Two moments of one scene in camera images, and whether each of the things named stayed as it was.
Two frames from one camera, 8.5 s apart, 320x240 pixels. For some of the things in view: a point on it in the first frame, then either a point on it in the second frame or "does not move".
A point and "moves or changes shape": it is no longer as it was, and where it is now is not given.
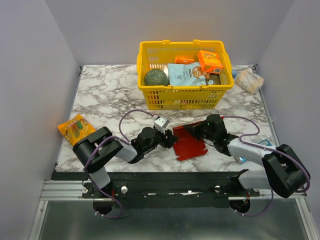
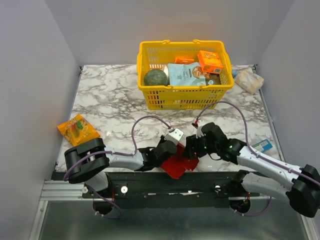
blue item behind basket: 234,72 does not move
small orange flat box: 184,61 does not move
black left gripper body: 159,139 to 161,140
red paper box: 187,145 moves or changes shape
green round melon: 156,77 does not move
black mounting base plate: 161,189 does not move
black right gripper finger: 194,129 to 192,149
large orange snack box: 210,62 does not move
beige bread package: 252,83 does not move
